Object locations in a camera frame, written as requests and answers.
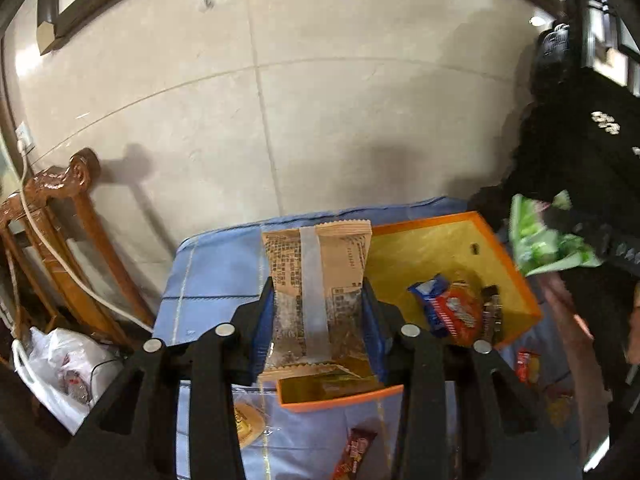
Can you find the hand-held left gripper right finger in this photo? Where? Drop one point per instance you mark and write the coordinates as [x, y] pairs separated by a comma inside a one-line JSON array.
[[374, 322]]

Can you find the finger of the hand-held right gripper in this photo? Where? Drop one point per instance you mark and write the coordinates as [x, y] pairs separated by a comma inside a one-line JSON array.
[[562, 220]]

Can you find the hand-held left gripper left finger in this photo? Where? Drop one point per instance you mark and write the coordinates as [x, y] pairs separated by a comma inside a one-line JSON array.
[[265, 322]]

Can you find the green snack packet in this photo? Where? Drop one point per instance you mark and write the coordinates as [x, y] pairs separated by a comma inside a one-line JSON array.
[[537, 240]]

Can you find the brown printed snack packet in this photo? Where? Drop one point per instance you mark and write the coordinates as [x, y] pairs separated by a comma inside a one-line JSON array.
[[320, 270]]

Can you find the orange cardboard box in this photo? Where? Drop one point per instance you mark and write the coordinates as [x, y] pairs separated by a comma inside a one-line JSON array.
[[425, 250]]

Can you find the yellow pastry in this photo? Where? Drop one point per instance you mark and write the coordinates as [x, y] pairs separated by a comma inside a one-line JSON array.
[[247, 422]]

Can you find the person's right forearm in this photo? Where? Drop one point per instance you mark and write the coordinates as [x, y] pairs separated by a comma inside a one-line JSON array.
[[580, 360]]

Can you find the blue snack packet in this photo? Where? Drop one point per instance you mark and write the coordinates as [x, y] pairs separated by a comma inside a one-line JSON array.
[[427, 292]]

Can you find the blue striped tablecloth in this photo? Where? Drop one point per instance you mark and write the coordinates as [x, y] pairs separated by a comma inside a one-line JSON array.
[[215, 270]]

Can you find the red orange snack packet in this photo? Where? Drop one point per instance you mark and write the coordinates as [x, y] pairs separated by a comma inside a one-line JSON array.
[[457, 315]]

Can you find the dark brown snack bars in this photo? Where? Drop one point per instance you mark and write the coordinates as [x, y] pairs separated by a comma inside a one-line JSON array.
[[492, 315]]

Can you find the dark red snack packet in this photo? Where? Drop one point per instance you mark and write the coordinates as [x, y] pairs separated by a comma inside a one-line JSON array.
[[355, 452]]

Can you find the small red snack packet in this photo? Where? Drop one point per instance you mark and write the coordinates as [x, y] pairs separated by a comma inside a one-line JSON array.
[[527, 365]]

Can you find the white plastic bag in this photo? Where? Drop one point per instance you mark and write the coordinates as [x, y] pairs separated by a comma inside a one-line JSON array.
[[55, 360]]

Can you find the carved wooden chair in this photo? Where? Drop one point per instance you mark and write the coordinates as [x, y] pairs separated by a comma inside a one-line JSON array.
[[75, 170]]

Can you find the white wall socket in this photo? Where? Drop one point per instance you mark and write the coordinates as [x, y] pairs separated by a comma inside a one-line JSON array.
[[25, 137]]

